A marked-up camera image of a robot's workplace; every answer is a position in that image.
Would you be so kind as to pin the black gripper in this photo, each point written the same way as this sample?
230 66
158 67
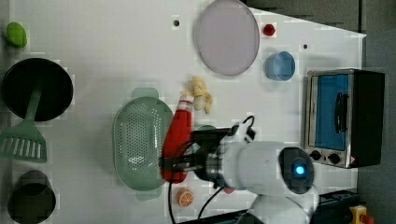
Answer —
203 160

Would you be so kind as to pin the red ketchup bottle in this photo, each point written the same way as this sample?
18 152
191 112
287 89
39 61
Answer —
180 129

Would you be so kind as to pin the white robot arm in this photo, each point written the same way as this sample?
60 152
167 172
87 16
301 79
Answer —
281 177

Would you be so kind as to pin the green plastic strainer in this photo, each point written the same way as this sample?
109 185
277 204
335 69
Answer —
139 129

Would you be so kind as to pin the orange slice toy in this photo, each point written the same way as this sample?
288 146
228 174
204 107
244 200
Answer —
185 197

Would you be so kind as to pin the green metal cup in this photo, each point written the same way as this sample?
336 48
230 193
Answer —
206 128

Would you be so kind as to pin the peeled toy banana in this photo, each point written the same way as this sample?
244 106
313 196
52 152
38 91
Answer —
202 98

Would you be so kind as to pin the black cylinder cup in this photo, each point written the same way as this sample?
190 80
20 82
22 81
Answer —
33 200

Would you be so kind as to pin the large pink plate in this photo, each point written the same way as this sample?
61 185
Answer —
227 37

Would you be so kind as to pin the green slotted spatula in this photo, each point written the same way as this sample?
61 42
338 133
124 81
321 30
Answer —
24 141

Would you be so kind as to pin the blue plastic bowl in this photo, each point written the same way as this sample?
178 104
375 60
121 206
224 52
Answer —
280 66

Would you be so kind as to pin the black round pan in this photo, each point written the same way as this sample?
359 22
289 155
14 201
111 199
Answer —
57 88

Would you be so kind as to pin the small red strawberry toy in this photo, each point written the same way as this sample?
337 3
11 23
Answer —
269 29

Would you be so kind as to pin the dark blue bin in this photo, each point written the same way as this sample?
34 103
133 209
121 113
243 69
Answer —
333 208

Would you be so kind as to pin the black toaster oven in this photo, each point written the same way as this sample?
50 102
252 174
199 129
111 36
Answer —
344 112

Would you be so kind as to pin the green lime toy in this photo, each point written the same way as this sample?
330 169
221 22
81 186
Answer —
16 35

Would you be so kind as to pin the yellow red toy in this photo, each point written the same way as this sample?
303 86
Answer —
360 216

